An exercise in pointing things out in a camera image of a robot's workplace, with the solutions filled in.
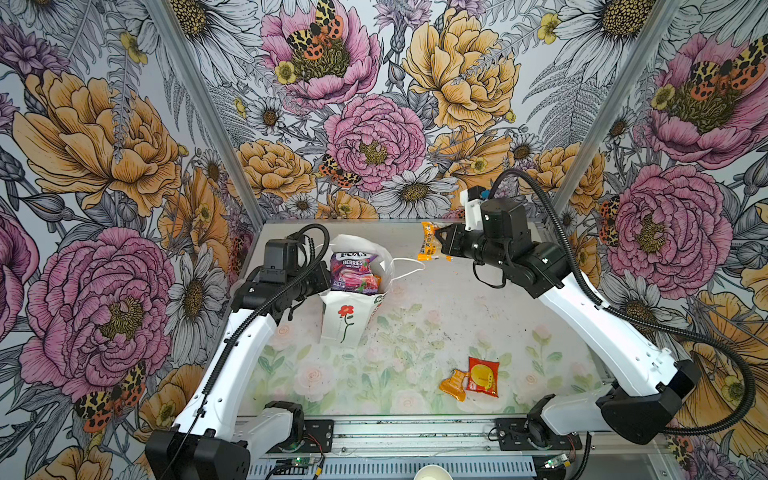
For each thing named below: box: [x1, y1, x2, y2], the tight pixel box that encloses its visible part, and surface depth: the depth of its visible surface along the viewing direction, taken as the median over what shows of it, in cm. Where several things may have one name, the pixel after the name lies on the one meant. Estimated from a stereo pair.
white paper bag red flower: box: [317, 234, 395, 348], surface depth 78 cm
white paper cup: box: [413, 464, 453, 480], surface depth 62 cm
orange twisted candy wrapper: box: [439, 369, 470, 402], surface depth 83 cm
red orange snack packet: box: [466, 357, 500, 398], surface depth 84 cm
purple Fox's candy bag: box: [330, 252, 382, 293], surface depth 81 cm
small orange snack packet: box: [418, 221, 453, 262], surface depth 70 cm
